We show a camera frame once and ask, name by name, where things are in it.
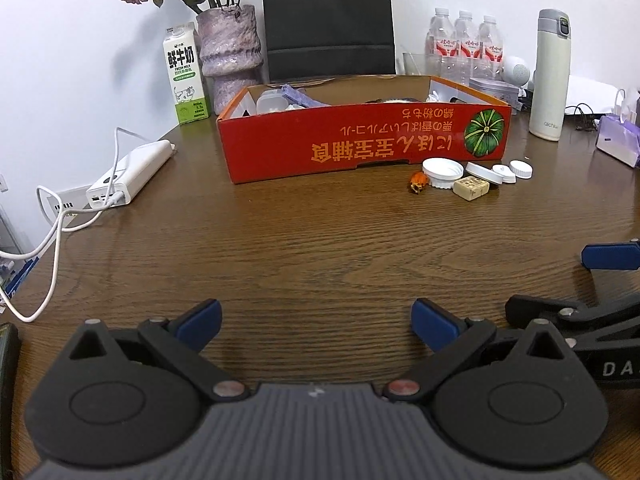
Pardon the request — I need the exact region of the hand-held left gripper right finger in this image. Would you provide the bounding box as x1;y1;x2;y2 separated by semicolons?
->
382;298;576;401

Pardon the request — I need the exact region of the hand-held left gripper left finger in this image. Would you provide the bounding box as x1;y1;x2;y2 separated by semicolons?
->
67;298;251;402

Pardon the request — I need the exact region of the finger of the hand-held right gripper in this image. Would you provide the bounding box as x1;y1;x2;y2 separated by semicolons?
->
504;295;640;342
581;242;640;271

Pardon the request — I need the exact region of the red cardboard box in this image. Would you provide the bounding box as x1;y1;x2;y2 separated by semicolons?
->
216;75;513;184

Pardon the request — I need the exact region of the frosted cotton swab container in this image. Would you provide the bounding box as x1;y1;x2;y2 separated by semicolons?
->
256;91;288;115

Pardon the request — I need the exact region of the purple fabric pouch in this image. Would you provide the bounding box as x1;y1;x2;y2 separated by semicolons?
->
281;84;331;109

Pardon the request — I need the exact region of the wooden desktop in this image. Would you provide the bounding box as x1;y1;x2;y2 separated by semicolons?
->
0;77;640;411

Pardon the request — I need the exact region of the purple tissue pack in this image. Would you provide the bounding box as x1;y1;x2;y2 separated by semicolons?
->
596;114;640;168

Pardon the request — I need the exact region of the beige rectangular block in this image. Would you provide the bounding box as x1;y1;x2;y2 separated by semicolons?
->
452;176;491;202

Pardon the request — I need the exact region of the white paper bag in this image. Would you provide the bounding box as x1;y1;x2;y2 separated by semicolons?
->
614;88;640;126

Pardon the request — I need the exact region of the large white jar lid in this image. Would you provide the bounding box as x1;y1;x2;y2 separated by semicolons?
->
421;157;464;190

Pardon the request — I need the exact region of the flat white lid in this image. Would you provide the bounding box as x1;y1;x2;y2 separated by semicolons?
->
465;161;507;186

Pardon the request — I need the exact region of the white power bank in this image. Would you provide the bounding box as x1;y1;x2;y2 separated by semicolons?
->
86;141;177;209

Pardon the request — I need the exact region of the blue box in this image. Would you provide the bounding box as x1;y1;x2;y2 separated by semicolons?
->
0;255;41;301

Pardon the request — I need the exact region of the white thermos bottle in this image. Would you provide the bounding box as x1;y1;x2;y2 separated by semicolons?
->
528;8;572;142

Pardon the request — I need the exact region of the dark flat object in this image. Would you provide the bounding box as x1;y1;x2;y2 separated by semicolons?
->
0;324;21;411

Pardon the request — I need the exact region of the round metal tin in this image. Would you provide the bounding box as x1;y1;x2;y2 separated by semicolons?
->
469;77;521;107

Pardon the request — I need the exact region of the white round speaker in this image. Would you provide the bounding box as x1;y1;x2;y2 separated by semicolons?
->
501;55;532;87

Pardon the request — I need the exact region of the green white milk carton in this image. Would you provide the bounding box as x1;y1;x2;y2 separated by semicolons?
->
163;22;210;125

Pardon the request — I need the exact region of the clear water bottle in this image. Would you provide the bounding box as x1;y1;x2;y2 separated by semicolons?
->
452;10;481;83
475;15;505;81
425;7;458;81

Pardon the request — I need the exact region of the clear plastic cup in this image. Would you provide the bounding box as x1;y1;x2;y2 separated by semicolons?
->
402;51;436;77

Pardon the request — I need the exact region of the black paper bag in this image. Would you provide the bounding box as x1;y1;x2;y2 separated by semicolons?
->
261;0;396;83

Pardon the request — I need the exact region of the thin black cable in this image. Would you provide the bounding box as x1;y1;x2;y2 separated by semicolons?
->
565;104;603;133

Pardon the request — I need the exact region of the white charging cable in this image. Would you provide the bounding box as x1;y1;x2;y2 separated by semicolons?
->
102;127;176;206
0;186;123;322

